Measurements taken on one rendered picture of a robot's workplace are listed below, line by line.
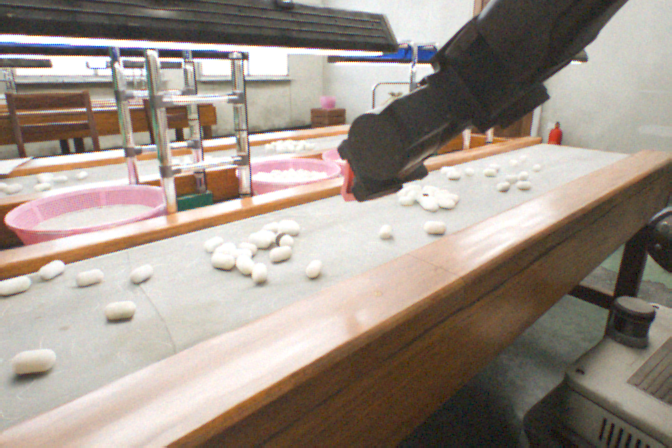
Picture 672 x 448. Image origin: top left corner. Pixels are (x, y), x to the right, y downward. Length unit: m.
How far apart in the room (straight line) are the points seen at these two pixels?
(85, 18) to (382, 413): 0.53
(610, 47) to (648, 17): 0.38
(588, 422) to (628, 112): 4.49
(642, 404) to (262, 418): 0.69
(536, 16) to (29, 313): 0.58
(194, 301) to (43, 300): 0.19
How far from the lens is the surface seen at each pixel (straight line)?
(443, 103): 0.33
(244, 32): 0.59
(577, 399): 0.92
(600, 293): 1.75
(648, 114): 5.19
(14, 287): 0.64
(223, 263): 0.58
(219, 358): 0.39
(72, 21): 0.52
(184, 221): 0.72
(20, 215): 0.92
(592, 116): 5.28
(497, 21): 0.31
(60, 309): 0.58
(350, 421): 0.45
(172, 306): 0.52
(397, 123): 0.30
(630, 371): 0.97
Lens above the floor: 1.00
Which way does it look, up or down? 17 degrees down
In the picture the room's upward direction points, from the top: straight up
